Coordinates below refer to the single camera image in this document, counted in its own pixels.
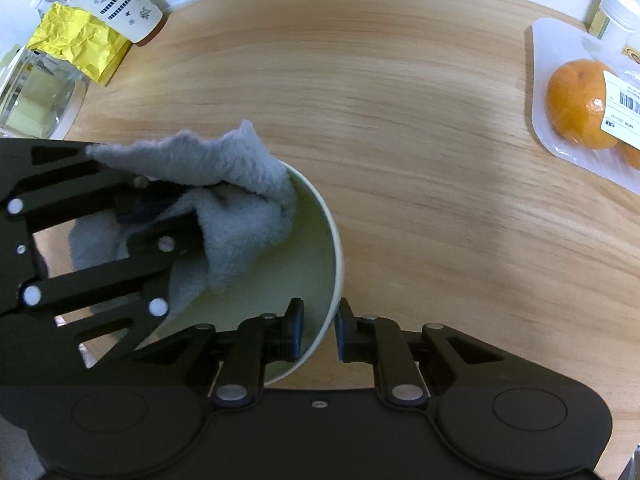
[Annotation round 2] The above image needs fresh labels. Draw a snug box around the pale green bowl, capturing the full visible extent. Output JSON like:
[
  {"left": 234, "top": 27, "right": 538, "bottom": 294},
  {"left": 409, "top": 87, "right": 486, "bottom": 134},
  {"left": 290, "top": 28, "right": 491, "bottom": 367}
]
[{"left": 149, "top": 166, "right": 344, "bottom": 385}]

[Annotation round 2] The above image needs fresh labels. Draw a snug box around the grey pink cleaning cloth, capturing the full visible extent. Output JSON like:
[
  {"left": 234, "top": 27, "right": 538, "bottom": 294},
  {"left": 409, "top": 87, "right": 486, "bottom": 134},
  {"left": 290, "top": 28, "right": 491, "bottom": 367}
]
[{"left": 68, "top": 120, "right": 297, "bottom": 318}]

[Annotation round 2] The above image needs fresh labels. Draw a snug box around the clear glass jar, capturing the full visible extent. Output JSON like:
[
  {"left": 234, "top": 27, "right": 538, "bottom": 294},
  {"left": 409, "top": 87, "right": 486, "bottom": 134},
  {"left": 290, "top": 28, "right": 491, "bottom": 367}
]
[{"left": 1, "top": 47, "right": 88, "bottom": 140}]

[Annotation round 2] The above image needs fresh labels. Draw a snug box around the yellow crumpled paper bag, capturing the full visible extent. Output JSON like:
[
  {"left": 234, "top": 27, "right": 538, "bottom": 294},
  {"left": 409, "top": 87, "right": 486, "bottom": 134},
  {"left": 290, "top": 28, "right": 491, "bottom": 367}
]
[{"left": 26, "top": 2, "right": 132, "bottom": 87}]

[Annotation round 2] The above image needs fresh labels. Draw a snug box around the white red lidded tumbler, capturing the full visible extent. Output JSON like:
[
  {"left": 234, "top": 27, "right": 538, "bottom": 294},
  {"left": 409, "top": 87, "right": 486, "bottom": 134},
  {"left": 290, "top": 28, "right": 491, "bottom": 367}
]
[{"left": 62, "top": 0, "right": 170, "bottom": 47}]

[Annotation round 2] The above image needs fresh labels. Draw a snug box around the orange mandarin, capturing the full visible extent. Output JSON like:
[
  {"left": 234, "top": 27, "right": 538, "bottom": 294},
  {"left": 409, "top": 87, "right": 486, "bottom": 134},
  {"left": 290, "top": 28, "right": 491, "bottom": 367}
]
[
  {"left": 546, "top": 58, "right": 618, "bottom": 151},
  {"left": 617, "top": 141, "right": 640, "bottom": 169}
]

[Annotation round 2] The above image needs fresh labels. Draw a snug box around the clear plastic fruit tray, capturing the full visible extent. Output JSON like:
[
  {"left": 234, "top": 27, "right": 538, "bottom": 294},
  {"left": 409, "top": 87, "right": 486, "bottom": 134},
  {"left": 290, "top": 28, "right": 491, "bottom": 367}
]
[{"left": 532, "top": 18, "right": 639, "bottom": 193}]

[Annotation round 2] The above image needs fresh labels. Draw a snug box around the small yellow round object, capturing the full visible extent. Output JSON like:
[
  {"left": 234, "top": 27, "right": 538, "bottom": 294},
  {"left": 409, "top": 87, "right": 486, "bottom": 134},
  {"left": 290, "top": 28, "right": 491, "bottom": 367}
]
[{"left": 623, "top": 46, "right": 640, "bottom": 64}]

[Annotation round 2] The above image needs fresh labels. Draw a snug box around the small white capped bottle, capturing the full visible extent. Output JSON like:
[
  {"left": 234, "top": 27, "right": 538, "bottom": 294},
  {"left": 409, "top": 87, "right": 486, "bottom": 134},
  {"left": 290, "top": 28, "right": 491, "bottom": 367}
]
[{"left": 588, "top": 0, "right": 639, "bottom": 52}]

